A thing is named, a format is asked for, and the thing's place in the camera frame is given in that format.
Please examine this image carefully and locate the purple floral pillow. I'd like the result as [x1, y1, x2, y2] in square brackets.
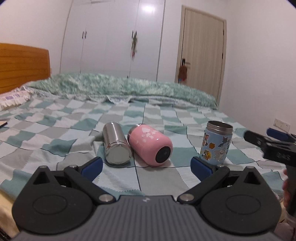
[0, 88, 32, 111]

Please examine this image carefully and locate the beige wooden door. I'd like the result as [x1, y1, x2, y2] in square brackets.
[175, 6, 227, 103]

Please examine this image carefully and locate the person's right hand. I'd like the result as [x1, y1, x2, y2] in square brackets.
[282, 178, 290, 208]

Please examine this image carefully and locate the green checkered bed sheet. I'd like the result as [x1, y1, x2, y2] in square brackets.
[1, 97, 285, 199]

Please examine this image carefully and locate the orange wooden headboard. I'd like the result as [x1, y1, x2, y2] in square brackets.
[0, 43, 51, 94]

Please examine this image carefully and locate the brown plush toy on handle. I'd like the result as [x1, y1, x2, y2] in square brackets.
[178, 65, 187, 83]

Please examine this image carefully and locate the pink steel cup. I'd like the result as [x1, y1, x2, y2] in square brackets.
[127, 124, 173, 167]

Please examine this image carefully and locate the white wardrobe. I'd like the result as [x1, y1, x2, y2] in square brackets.
[60, 0, 166, 81]

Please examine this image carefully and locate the wall power socket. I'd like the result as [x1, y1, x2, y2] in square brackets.
[273, 118, 290, 133]

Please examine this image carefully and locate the green ornament on wardrobe handle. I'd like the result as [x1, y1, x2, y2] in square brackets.
[131, 31, 137, 60]

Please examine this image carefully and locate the stainless steel tall cup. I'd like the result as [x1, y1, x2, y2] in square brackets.
[103, 122, 132, 165]

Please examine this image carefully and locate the black door handle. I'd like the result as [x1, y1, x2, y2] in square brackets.
[181, 58, 191, 66]

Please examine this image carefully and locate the blue cartoon sticker cup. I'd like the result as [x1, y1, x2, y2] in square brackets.
[200, 120, 233, 165]

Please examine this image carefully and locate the green floral quilt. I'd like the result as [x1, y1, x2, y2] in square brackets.
[23, 73, 218, 109]

